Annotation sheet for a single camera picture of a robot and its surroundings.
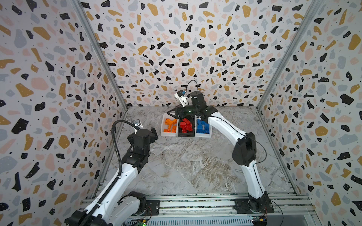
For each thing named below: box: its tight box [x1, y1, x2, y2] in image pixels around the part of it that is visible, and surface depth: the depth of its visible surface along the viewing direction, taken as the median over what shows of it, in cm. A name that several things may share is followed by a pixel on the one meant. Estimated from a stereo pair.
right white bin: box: [194, 114, 204, 138], surface depth 102 cm
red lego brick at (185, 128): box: [180, 124, 190, 134], surface depth 107 cm
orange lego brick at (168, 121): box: [164, 118, 178, 129], surface depth 109 cm
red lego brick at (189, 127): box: [185, 122, 193, 133], surface depth 108 cm
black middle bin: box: [177, 114, 196, 138], surface depth 102 cm
